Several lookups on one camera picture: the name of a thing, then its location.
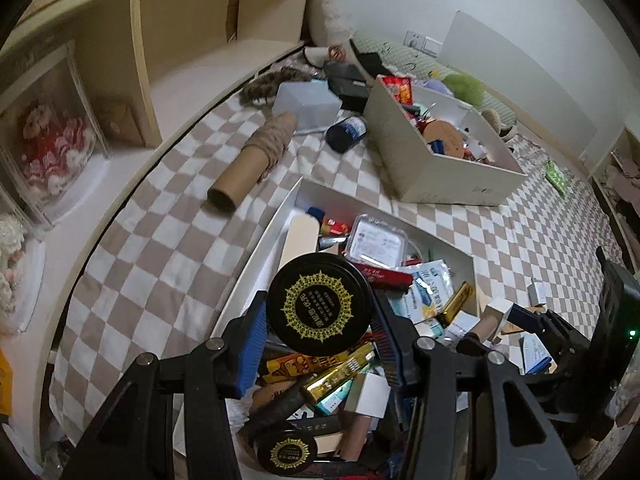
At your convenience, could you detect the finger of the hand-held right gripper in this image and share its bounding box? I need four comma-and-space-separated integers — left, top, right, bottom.
457, 334, 493, 357
509, 304, 594, 361

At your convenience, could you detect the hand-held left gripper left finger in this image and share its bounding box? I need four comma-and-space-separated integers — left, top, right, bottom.
70, 290, 269, 480

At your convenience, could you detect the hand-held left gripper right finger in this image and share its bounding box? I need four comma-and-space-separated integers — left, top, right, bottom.
372, 291, 566, 480

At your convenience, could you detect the small white printed cube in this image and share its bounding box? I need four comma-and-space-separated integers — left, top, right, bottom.
477, 297, 514, 344

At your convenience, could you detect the shallow white box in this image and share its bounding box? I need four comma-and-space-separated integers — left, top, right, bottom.
210, 177, 482, 480

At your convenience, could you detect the black round tin gold print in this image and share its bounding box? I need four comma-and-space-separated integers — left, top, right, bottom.
255, 430, 319, 476
266, 253, 375, 356

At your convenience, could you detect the white charger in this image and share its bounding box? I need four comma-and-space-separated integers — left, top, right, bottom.
527, 280, 551, 306

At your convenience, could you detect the blue white sachet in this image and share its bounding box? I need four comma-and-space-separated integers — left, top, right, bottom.
522, 335, 551, 374

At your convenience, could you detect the gold foil box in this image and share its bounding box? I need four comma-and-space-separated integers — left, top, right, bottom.
439, 281, 474, 326

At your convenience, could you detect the yellow printed packet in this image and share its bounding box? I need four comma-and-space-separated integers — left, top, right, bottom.
262, 342, 374, 386

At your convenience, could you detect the red flat box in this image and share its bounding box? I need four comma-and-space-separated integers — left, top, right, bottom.
357, 262, 414, 289

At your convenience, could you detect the blue white mask packet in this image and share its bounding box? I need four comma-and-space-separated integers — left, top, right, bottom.
400, 259, 456, 321

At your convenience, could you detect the gold wrapped bar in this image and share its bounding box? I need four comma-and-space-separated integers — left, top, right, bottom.
306, 347, 376, 404

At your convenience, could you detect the clear clamshell packet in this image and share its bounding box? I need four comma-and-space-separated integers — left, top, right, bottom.
347, 214, 407, 266

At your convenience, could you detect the checked bed sheet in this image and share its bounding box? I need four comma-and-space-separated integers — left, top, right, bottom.
45, 35, 631, 461

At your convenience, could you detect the green tissue packet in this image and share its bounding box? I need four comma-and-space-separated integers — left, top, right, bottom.
545, 160, 569, 196

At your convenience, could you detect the white shoe box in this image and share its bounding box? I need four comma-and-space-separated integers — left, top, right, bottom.
362, 75, 529, 207

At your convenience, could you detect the cardboard tube with twine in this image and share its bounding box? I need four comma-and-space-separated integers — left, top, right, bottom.
207, 114, 299, 213

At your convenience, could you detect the brown teddy bear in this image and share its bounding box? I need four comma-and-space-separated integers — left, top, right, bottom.
482, 108, 519, 141

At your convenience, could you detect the round cork lid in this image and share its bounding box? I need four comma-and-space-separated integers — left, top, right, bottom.
422, 120, 469, 159

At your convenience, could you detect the dark blue jar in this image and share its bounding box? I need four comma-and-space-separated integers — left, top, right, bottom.
326, 115, 369, 154

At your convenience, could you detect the green plush toy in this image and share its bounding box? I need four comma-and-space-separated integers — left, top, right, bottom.
442, 74, 486, 109

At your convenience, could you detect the translucent plastic box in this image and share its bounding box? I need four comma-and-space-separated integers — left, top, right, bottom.
272, 81, 344, 129

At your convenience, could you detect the white headboard panel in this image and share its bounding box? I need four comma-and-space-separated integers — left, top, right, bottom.
442, 10, 599, 161

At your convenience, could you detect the red snack packet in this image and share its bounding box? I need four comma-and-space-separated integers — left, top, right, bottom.
382, 76, 416, 106

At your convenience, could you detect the white doll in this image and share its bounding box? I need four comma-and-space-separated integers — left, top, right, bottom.
0, 215, 47, 334

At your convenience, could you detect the black pouch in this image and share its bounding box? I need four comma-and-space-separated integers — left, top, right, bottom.
324, 60, 374, 111

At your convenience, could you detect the brown triangular paper box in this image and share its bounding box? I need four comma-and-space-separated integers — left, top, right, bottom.
97, 100, 139, 144

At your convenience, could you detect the brown fuzzy hair clip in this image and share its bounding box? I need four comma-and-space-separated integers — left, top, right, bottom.
242, 67, 314, 106

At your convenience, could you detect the green checked bolster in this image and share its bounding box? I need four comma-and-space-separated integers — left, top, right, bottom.
350, 32, 531, 126

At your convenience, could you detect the doll in clear box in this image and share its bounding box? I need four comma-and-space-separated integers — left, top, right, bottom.
0, 50, 112, 227

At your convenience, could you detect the wooden bedside shelf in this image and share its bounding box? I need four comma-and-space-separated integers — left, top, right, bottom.
0, 0, 317, 341

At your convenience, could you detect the fluffy white pillow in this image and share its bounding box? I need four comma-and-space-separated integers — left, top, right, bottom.
305, 0, 356, 51

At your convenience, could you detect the white wall socket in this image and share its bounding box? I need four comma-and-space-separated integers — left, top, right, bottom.
404, 31, 444, 57

